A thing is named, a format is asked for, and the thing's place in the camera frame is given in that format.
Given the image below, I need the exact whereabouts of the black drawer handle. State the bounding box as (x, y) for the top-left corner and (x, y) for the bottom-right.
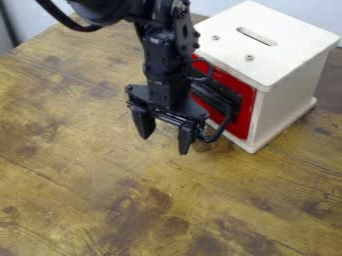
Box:
(191, 79), (241, 143)

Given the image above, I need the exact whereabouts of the red drawer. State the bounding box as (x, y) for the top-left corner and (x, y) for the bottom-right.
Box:
(191, 55), (256, 140)

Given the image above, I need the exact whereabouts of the dark vertical post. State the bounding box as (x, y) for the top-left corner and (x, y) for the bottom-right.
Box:
(0, 0), (20, 47)

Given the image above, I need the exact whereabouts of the white wooden cabinet box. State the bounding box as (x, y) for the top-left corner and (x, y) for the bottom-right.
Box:
(195, 1), (339, 153)

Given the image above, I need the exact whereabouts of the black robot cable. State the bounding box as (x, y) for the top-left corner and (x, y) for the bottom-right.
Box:
(34, 0), (108, 33)

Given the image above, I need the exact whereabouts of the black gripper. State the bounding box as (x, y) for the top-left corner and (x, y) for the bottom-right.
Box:
(125, 34), (208, 155)

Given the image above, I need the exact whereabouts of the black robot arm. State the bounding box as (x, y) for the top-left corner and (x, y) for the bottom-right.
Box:
(34, 0), (208, 155)

